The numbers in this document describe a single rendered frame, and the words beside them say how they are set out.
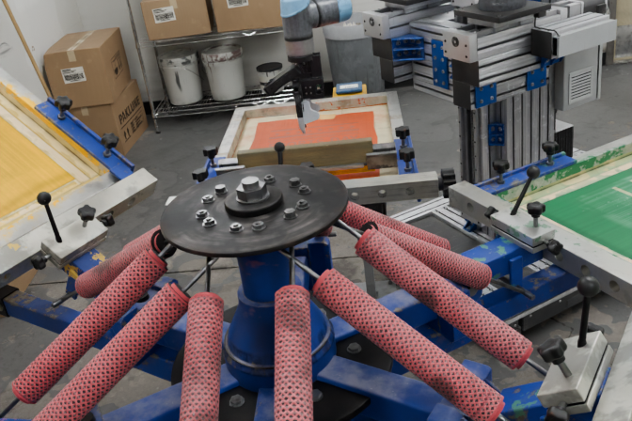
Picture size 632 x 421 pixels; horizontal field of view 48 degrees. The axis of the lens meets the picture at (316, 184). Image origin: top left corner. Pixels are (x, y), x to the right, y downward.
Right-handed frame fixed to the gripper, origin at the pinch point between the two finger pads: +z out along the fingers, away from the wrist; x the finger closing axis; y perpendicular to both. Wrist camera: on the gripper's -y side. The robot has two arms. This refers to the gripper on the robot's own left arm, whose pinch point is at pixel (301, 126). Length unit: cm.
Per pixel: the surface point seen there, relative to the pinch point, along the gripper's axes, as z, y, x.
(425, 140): 110, 58, 251
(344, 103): 14, 11, 57
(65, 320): 21, -53, -55
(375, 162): 11.7, 19.4, -2.3
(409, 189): 11.1, 26.9, -22.8
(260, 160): 8.7, -12.8, -0.7
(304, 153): 7.8, -0.2, -0.9
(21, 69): 36, -196, 253
